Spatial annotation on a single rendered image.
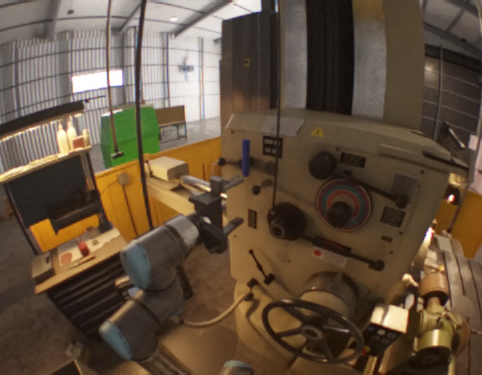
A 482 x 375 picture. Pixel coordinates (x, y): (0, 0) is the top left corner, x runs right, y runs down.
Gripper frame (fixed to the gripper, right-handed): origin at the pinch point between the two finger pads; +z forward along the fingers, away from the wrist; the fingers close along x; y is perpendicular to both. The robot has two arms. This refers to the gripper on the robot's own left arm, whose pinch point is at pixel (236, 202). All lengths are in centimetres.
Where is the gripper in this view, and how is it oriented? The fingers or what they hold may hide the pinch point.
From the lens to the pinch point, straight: 58.5
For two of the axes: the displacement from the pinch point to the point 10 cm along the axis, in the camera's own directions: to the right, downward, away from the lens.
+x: 0.1, 9.0, 4.3
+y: -8.0, -2.6, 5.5
